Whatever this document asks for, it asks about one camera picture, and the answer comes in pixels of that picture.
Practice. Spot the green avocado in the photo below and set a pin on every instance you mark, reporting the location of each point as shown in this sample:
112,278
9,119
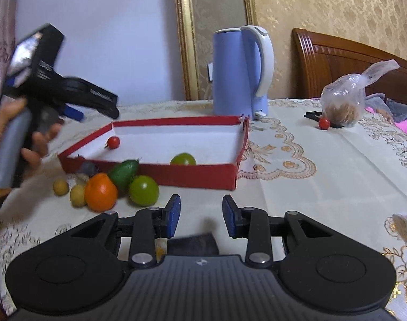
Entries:
124,174

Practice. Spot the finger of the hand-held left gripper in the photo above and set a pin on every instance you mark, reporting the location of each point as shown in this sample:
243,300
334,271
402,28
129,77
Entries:
105,102
73,113

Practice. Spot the person's left hand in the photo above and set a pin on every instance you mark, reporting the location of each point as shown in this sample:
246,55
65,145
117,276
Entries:
34,145

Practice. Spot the white wall socket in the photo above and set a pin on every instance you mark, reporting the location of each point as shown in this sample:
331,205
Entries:
210,72

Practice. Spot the dark flat object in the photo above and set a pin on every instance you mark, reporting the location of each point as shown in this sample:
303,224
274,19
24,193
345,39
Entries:
193,245

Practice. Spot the black flat object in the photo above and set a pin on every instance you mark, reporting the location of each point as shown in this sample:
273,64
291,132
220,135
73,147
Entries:
312,115

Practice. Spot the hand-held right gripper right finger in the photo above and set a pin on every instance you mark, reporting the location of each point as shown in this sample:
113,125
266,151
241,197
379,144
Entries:
228,217

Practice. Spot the orange tangerine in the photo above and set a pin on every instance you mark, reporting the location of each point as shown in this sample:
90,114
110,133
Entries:
101,193

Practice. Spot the grey cloth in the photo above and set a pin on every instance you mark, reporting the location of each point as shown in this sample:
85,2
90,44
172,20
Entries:
398,105

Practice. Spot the green tomato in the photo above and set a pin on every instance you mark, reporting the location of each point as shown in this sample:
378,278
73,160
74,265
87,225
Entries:
183,159
143,191

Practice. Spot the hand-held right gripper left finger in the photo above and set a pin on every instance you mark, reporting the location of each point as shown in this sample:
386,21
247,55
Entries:
175,214

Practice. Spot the clear plastic bag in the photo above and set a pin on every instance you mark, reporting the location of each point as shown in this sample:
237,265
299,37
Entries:
344,107

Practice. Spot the dark grey small object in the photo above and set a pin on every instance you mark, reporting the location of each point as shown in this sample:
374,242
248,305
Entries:
87,168

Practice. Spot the red cherry tomato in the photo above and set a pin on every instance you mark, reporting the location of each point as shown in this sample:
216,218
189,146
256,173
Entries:
324,123
113,142

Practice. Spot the wooden headboard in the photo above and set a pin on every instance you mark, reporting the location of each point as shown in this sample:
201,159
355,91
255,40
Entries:
323,60

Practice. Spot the tan longan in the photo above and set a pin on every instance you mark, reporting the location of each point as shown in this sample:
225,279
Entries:
77,196
60,187

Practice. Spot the red cardboard box tray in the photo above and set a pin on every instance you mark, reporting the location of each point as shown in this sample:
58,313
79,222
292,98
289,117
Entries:
190,176

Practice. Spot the blue electric kettle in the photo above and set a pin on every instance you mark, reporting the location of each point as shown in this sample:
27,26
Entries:
231,73

